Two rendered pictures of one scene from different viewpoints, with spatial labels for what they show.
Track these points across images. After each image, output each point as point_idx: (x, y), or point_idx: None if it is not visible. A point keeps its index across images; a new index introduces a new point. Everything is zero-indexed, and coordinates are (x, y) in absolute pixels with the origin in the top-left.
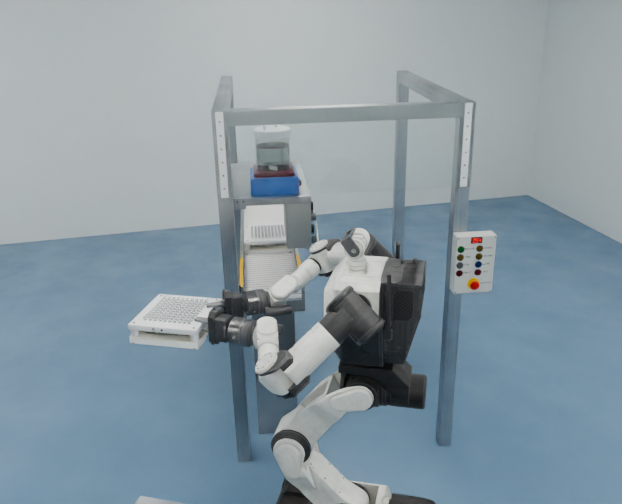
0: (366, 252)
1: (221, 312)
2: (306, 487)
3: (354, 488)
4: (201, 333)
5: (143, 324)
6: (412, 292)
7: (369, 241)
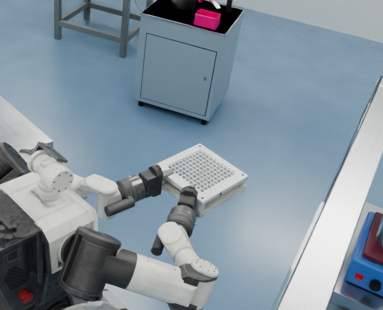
0: (79, 227)
1: (156, 176)
2: None
3: None
4: (165, 183)
5: (191, 148)
6: None
7: (88, 230)
